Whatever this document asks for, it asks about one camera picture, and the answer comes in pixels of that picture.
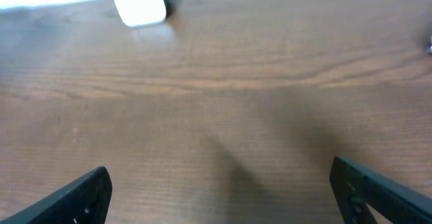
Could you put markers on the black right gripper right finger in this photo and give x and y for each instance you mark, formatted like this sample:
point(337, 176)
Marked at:
point(357, 189)

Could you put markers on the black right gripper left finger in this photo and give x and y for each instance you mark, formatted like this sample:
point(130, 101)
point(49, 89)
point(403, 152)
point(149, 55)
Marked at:
point(85, 200)

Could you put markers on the red blue noodle packet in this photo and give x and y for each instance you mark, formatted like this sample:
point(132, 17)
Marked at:
point(429, 47)

